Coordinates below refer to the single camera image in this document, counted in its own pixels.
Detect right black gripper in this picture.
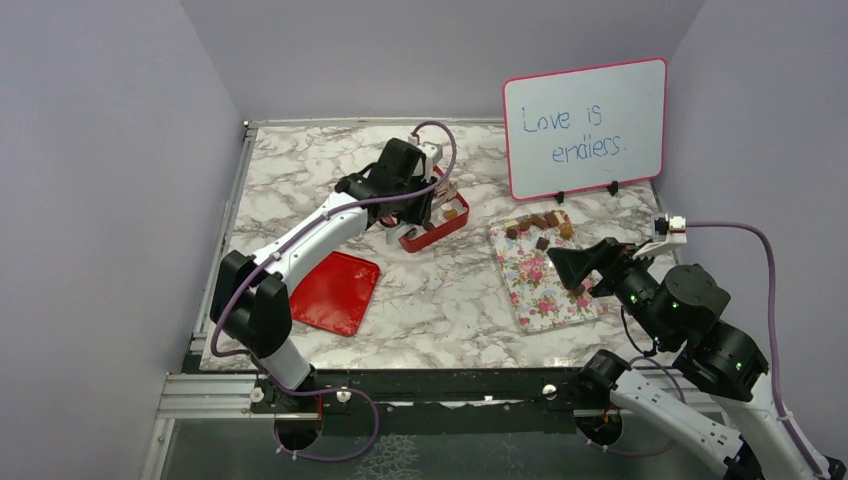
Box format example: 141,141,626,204
547,233,675,346

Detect red box lid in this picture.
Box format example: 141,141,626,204
290,251,381,337

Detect metal serving tongs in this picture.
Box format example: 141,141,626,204
383,180,467,252

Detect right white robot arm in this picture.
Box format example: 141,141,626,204
547,238,847,479

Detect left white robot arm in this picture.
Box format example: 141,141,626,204
209,138,445,411

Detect caramel swirl chocolate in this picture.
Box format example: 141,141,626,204
559,225,574,240

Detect red chocolate box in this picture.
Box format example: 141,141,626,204
397,180,470,253

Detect floral serving tray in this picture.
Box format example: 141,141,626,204
488,210,609,334

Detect pink framed whiteboard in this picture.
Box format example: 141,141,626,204
502,57,668,201

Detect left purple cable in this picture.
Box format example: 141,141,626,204
209,120,458,359

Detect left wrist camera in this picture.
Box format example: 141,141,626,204
413,141,443,178

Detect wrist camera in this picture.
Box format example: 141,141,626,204
633,213,687,260
413,141,443,178

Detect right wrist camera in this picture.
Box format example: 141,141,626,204
633,213,687,260

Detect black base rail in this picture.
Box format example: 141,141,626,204
251,367,609,440

